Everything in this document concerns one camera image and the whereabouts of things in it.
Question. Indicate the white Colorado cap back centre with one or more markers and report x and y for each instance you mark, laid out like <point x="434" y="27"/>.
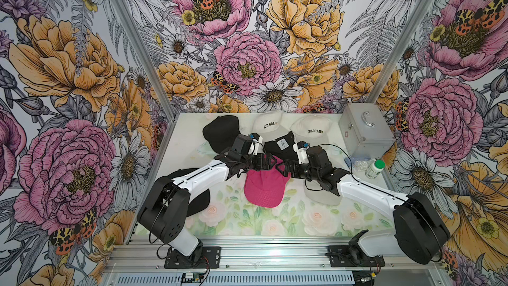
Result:
<point x="268" y="126"/>

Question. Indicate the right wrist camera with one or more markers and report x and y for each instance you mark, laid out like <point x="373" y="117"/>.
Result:
<point x="300" y="148"/>

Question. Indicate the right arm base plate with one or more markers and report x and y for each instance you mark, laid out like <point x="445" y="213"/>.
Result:
<point x="348" y="256"/>

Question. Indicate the small circuit board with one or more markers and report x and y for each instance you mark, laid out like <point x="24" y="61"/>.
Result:
<point x="192" y="278"/>

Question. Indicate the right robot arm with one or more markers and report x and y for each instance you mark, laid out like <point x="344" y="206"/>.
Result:
<point x="419" y="232"/>

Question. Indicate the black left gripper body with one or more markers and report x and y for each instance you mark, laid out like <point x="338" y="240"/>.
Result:
<point x="254" y="162"/>

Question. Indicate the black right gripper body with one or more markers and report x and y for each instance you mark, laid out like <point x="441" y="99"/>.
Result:
<point x="303" y="171"/>

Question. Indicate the white bottle green lid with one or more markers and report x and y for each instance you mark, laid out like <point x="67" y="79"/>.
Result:
<point x="375" y="169"/>

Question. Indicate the perforated metal tray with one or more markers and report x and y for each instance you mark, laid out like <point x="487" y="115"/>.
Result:
<point x="243" y="278"/>

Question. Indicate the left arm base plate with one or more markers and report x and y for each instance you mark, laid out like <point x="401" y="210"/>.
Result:
<point x="202" y="258"/>

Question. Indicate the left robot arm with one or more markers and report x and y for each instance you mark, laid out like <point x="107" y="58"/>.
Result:
<point x="165" y="209"/>

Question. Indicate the black cap with patch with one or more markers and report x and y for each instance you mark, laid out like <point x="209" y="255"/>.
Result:
<point x="282" y="147"/>

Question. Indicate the aluminium front rail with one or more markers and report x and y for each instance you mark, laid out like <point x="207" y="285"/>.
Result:
<point x="239" y="253"/>

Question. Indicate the white Colorado cap back right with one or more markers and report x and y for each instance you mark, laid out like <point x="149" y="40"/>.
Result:
<point x="312" y="129"/>

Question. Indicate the clear plastic bag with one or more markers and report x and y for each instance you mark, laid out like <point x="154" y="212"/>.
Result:
<point x="358" y="165"/>

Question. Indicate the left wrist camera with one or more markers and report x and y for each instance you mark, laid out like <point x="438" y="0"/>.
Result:
<point x="256" y="147"/>

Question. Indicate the silver metal case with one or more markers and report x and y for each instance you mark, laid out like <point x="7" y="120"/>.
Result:
<point x="365" y="131"/>

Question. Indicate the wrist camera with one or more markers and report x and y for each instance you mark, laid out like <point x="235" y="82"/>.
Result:
<point x="256" y="147"/>
<point x="300" y="148"/>

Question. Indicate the pink cap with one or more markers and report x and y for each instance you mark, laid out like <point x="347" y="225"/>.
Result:
<point x="265" y="188"/>

